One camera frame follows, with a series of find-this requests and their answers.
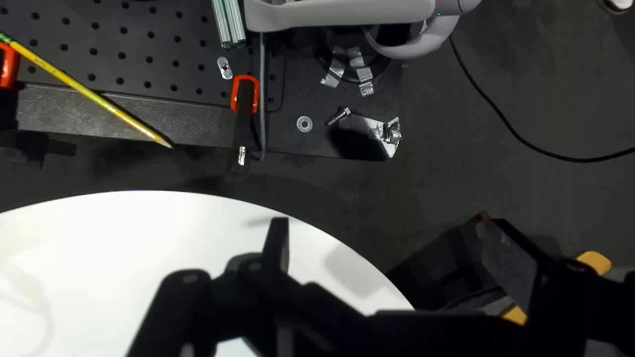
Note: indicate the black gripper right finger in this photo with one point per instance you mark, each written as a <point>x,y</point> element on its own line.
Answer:
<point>575,310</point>

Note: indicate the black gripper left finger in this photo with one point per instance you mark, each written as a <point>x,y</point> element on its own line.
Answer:
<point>198,310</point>

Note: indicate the black metal clamp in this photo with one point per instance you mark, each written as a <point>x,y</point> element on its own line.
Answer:
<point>448,278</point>

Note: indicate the metal washer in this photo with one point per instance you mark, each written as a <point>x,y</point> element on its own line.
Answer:
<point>303,123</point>

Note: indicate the red bar clamp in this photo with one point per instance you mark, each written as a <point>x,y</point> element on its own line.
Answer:
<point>242,92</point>
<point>6,66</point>

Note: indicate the grey foam strip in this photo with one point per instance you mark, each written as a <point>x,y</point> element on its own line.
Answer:
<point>71,115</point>

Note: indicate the small metal screw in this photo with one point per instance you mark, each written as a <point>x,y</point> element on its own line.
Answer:
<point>337,117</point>

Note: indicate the crumpled silver foil tape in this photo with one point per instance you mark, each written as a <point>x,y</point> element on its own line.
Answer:
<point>369,135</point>

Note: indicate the black perforated breadboard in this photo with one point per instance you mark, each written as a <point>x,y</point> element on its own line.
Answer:
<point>145,46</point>

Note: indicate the silver tape strips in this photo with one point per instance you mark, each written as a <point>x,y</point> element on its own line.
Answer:
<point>347,70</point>

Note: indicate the white round object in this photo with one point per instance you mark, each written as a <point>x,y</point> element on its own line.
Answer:
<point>619,2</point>

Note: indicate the light grey plastic housing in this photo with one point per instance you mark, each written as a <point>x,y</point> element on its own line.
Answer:
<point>329,12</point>

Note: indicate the small metal bracket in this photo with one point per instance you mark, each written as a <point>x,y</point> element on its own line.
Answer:
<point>224,66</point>

